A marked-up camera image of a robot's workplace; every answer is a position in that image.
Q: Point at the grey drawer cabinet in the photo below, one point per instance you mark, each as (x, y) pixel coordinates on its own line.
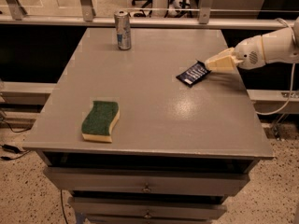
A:
(164, 125)

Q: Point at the green yellow sponge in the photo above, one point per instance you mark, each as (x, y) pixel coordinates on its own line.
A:
(100, 121)

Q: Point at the silver blue drink can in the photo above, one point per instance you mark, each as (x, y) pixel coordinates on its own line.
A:
(123, 29)

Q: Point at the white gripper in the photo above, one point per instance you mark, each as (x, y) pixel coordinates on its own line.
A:
(249, 54)

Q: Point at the lower grey drawer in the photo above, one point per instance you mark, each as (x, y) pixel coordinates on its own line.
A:
(146, 209)

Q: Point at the metal railing frame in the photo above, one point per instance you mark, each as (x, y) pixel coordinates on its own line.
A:
(214, 14)

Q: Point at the blue rxbar wrapper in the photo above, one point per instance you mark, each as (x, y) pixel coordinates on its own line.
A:
(194, 74)

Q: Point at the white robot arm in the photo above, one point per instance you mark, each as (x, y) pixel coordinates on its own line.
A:
(280, 46)

